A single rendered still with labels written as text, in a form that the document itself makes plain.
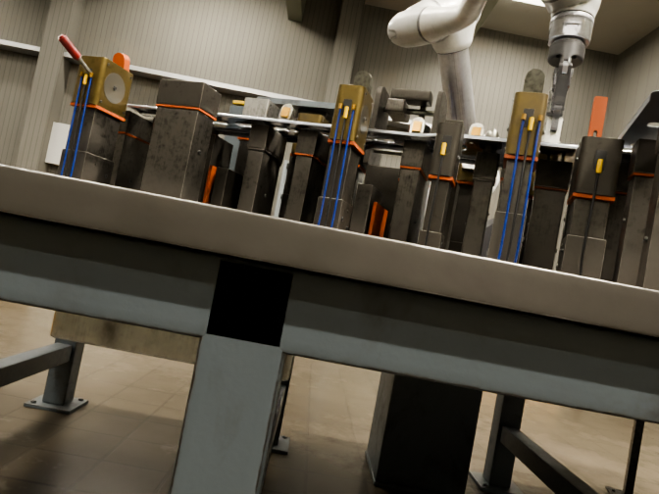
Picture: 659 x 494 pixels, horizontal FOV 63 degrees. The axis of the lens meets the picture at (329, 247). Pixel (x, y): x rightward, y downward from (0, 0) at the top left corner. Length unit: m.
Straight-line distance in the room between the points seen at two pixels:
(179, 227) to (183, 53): 7.81
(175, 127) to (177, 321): 0.84
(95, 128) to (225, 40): 6.85
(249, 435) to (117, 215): 0.23
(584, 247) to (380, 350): 0.58
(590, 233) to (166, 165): 0.90
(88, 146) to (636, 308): 1.20
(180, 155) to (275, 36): 6.93
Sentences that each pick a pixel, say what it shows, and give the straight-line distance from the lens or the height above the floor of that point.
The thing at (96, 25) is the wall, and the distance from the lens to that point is 8.75.
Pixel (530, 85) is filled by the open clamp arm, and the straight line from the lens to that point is 1.14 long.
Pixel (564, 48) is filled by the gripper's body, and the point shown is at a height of 1.23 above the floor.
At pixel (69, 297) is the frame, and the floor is 0.60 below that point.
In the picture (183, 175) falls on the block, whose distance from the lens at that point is 1.26.
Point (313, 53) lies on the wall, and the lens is 8.05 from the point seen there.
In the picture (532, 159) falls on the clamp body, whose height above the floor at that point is 0.92.
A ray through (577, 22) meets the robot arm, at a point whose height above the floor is 1.29.
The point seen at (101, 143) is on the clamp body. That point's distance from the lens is 1.45.
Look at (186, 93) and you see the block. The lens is 1.31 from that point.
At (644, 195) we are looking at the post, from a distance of 1.06.
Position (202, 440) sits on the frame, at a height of 0.49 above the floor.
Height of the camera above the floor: 0.66
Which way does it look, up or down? 2 degrees up
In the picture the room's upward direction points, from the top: 11 degrees clockwise
